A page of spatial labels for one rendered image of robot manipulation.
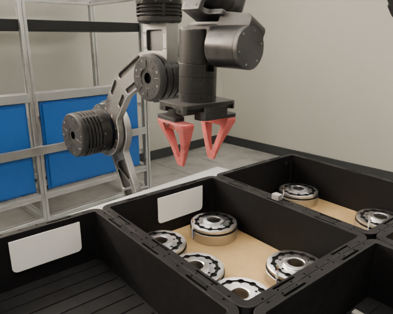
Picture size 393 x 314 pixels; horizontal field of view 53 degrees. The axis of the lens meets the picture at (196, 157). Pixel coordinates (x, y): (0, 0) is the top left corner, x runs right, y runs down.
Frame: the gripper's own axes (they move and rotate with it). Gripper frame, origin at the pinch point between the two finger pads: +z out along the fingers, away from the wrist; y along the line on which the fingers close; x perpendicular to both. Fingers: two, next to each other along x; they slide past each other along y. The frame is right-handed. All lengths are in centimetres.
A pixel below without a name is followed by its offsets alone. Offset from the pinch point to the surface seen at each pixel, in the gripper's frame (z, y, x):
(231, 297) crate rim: 13.2, -7.6, -16.6
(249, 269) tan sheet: 23.3, 10.6, -3.4
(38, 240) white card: 16.4, -20.2, 18.6
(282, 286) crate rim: 13.1, -0.7, -19.2
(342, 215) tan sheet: 23, 45, -2
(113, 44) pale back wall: -9, 140, 290
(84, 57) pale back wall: 1, 111, 287
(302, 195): 20.1, 41.8, 7.5
